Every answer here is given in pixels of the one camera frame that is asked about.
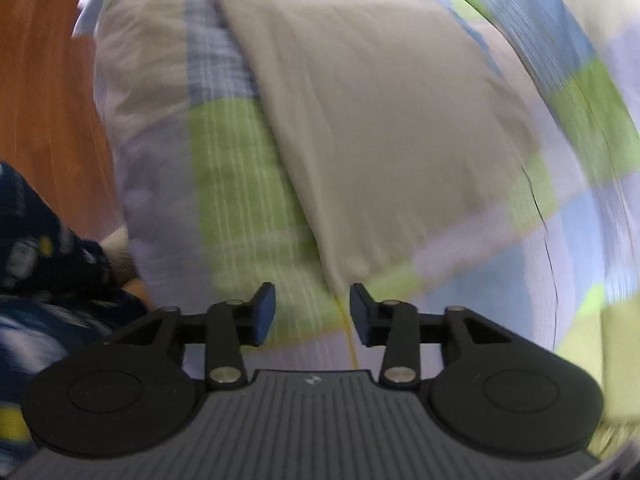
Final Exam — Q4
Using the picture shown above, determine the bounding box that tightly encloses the beige garment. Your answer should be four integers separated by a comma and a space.
218, 0, 539, 292

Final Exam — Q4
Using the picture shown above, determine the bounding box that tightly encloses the checkered quilt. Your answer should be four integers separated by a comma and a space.
71, 0, 640, 426

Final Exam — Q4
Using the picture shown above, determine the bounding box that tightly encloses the blue patterned pants leg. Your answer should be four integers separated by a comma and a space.
1, 162, 148, 474

